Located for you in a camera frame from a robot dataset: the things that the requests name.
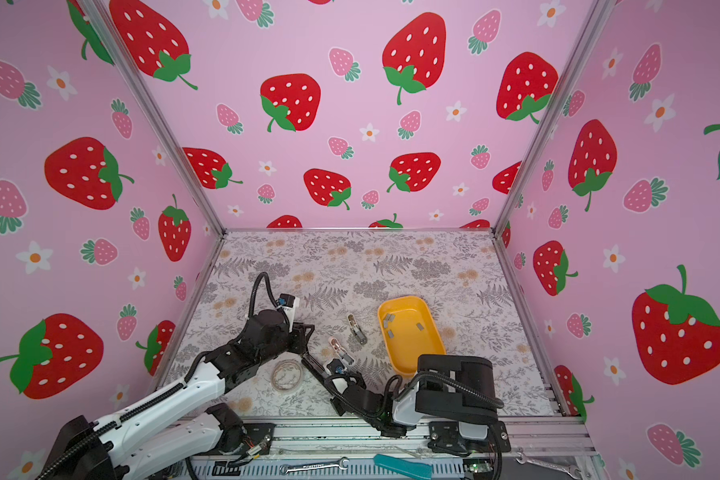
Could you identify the aluminium corner post right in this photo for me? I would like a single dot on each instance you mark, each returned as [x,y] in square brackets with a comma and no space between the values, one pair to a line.
[587,39]

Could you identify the silver wrench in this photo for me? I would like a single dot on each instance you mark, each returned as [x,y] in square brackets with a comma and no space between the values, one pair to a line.
[571,471]
[341,464]

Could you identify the aluminium corner post left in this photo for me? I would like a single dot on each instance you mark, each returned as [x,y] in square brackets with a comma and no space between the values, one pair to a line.
[105,28]

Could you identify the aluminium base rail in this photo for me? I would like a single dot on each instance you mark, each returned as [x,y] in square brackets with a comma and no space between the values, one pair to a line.
[203,447]

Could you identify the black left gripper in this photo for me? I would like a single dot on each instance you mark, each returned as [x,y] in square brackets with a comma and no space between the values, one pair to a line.
[301,337]

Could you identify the yellow plastic tray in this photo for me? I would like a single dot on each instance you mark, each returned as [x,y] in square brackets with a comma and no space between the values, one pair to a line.
[405,343]

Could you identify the clear tape roll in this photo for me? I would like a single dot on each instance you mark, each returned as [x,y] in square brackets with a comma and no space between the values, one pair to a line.
[287,376]

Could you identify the teal handled tool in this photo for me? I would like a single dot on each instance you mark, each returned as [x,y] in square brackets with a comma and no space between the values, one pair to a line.
[413,470]

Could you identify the pink white stapler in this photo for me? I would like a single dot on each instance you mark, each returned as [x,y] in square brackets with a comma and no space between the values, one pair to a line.
[341,352]

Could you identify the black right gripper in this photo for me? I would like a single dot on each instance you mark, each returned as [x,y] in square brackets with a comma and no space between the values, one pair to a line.
[335,403]

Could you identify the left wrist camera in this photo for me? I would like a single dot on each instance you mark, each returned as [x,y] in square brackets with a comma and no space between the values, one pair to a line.
[287,302]

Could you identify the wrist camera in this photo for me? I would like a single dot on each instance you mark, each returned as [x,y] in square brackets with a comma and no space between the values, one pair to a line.
[287,302]
[335,367]

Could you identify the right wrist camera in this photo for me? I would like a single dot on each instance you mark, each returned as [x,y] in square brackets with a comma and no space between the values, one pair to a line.
[335,367]

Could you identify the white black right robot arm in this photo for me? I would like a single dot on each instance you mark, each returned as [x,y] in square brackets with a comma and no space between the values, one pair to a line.
[457,391]

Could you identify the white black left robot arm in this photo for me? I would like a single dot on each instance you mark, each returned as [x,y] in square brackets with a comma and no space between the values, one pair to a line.
[98,449]

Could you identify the aluminium corner post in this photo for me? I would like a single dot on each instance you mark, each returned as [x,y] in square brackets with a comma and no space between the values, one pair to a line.
[587,39]
[105,28]

